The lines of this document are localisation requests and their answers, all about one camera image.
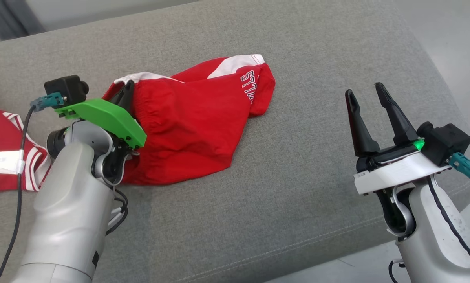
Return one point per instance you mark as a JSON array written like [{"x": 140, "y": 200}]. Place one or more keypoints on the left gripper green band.
[{"x": 105, "y": 118}]

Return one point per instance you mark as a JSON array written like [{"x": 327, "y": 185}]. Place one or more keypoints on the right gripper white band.
[{"x": 395, "y": 173}]

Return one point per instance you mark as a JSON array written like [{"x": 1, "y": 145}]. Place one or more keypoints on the red basketball shorts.
[{"x": 187, "y": 125}]

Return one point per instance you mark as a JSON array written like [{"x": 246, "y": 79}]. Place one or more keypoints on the grey fabric sofa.
[{"x": 297, "y": 157}]

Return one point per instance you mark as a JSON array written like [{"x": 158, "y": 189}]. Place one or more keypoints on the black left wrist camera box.
[{"x": 66, "y": 88}]

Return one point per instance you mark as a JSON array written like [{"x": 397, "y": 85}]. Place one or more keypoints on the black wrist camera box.
[
  {"x": 66, "y": 88},
  {"x": 447, "y": 141}
]

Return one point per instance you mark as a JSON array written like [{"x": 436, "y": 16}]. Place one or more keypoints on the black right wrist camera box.
[{"x": 447, "y": 141}]

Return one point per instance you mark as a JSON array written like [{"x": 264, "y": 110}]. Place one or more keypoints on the teal left camera connector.
[{"x": 48, "y": 100}]

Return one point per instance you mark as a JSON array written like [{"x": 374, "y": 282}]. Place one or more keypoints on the teal camera connector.
[
  {"x": 466, "y": 167},
  {"x": 48, "y": 100}
]

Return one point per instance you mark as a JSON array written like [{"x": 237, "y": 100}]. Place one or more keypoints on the teal right camera connector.
[{"x": 466, "y": 167}]

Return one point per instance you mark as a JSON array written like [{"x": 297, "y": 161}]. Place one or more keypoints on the grey partition post with latch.
[{"x": 7, "y": 15}]

